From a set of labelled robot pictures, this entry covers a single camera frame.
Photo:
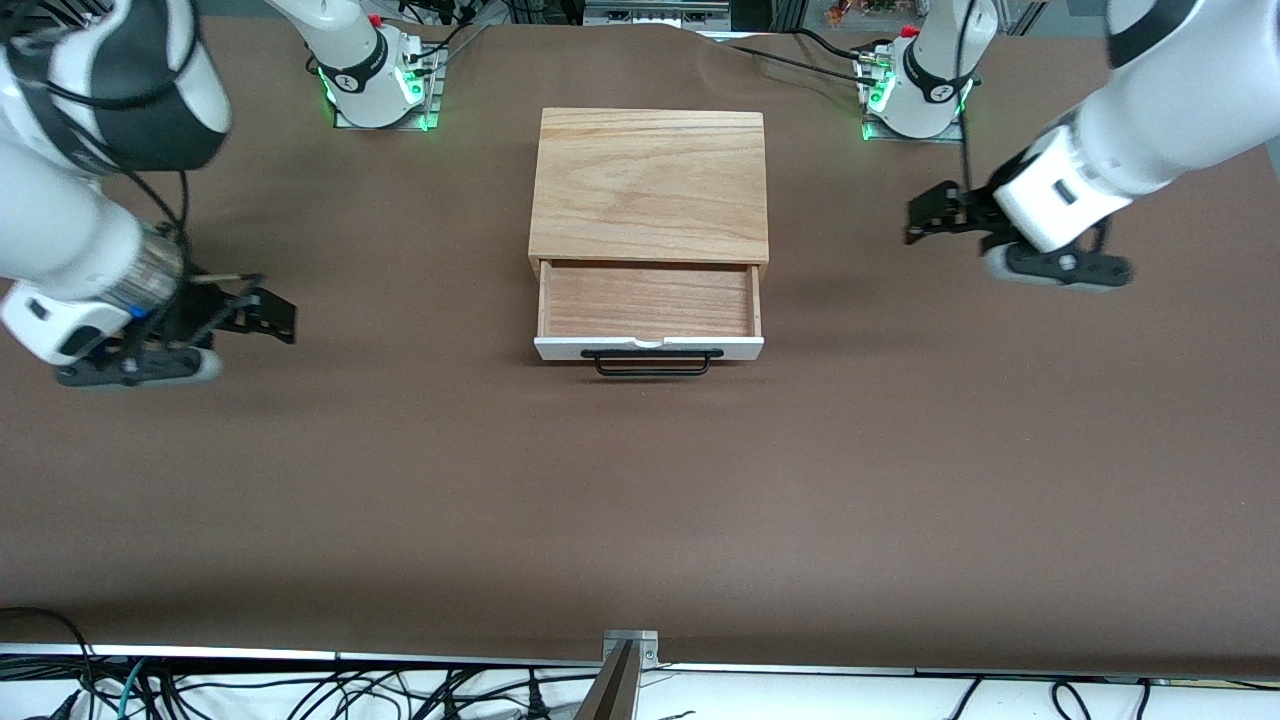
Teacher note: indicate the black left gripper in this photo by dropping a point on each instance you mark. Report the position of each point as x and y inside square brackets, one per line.
[968, 212]

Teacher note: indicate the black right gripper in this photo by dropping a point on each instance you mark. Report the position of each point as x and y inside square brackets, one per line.
[203, 309]

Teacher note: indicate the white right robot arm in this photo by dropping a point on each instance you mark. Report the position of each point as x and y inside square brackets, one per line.
[60, 230]

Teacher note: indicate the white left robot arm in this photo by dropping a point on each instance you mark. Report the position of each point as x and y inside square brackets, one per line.
[1150, 120]

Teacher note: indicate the wooden drawer cabinet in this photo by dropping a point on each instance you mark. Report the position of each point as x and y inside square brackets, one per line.
[650, 180]

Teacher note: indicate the brown table cloth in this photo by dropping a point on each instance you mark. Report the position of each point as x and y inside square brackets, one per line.
[400, 480]

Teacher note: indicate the grey power strip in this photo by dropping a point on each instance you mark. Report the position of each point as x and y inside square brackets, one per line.
[655, 12]

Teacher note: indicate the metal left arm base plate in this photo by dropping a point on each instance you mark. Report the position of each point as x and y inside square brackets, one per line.
[880, 132]

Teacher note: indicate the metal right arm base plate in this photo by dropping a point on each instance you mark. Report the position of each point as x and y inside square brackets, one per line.
[432, 95]

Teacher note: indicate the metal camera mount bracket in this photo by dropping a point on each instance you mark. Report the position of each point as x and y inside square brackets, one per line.
[628, 650]

